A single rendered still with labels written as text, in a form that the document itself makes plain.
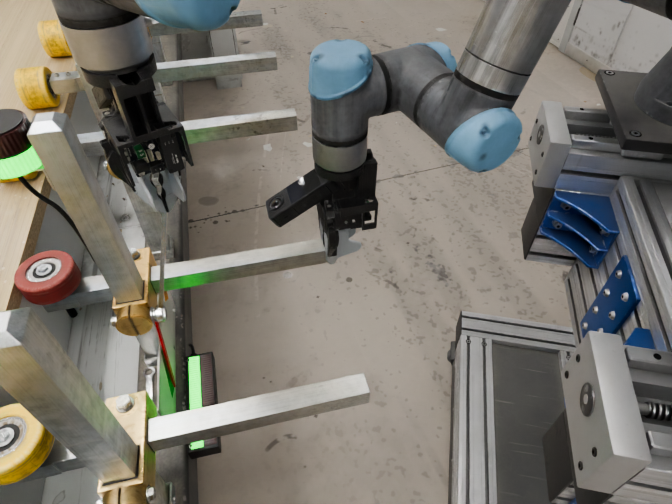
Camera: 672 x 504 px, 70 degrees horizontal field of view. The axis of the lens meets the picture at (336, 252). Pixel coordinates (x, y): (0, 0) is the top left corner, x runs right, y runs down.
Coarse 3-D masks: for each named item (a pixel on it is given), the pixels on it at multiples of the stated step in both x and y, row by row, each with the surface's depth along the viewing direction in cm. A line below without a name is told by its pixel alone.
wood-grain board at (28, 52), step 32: (0, 0) 144; (32, 0) 144; (0, 32) 128; (32, 32) 128; (0, 64) 115; (32, 64) 115; (64, 64) 115; (0, 96) 104; (64, 96) 104; (0, 192) 82; (0, 224) 76; (32, 224) 77; (0, 256) 71; (0, 288) 67
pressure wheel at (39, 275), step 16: (32, 256) 71; (48, 256) 71; (64, 256) 71; (16, 272) 68; (32, 272) 69; (48, 272) 69; (64, 272) 68; (80, 272) 72; (32, 288) 66; (48, 288) 67; (64, 288) 68
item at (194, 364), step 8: (192, 360) 82; (192, 368) 81; (192, 376) 80; (192, 384) 79; (200, 384) 79; (192, 392) 78; (200, 392) 78; (192, 400) 77; (200, 400) 77; (192, 408) 76; (192, 448) 72
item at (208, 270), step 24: (312, 240) 79; (168, 264) 76; (192, 264) 76; (216, 264) 76; (240, 264) 76; (264, 264) 77; (288, 264) 78; (312, 264) 79; (96, 288) 72; (168, 288) 76
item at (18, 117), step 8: (0, 112) 50; (8, 112) 50; (16, 112) 50; (0, 120) 49; (8, 120) 49; (16, 120) 49; (0, 128) 48; (8, 128) 48; (40, 168) 52; (48, 176) 53; (24, 184) 54; (32, 192) 55; (48, 200) 56; (56, 208) 57; (64, 216) 58; (72, 224) 59
